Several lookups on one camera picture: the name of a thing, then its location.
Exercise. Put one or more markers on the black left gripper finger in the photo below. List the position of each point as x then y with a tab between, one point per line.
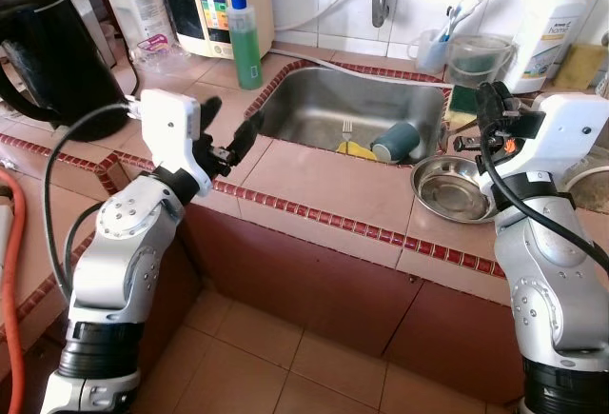
209	114
245	135

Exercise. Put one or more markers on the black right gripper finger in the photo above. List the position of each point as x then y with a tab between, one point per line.
505	100
486	105

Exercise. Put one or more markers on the round steel bowl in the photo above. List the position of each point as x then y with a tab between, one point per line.
452	195

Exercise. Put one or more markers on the blue mug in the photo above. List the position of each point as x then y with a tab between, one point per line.
395	143

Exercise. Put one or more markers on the steel fork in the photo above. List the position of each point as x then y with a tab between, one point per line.
346	128

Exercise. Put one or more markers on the yellow plastic bowl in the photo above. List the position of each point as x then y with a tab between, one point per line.
357	151

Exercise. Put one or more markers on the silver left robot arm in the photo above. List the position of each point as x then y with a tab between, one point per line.
114	271

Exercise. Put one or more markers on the green scouring sponge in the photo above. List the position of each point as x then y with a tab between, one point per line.
461	100

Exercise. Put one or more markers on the clear plastic pail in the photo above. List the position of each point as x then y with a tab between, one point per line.
476	62

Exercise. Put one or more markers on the green dish soap bottle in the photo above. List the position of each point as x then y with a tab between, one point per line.
245	52

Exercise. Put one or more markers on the white detergent bottle yellow cap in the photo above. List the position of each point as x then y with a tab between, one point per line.
542	33

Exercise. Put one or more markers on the white toothbrush cup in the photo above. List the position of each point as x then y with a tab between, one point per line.
426	52

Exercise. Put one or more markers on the steel sink basin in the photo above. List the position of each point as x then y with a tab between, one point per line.
324	109

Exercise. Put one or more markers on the yellow sponge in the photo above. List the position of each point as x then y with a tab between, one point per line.
580	67

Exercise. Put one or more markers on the blue white toothbrush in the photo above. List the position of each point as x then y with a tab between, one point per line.
461	14

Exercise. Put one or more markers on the steel strainer bowl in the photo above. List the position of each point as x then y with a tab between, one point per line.
595	190

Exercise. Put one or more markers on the beige water purifier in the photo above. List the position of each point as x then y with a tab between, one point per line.
214	5

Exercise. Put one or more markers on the clear plastic water jug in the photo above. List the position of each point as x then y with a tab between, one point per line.
143	14

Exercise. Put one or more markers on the brown cabinet door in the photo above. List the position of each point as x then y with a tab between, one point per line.
457	338
304	281

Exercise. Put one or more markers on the black electric kettle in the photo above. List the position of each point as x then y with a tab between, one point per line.
57	62

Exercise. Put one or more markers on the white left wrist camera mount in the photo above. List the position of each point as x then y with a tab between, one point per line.
171	133

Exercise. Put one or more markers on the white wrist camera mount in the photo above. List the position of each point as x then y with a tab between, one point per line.
571	128
171	133

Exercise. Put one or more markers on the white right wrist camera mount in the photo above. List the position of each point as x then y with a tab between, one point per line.
571	128

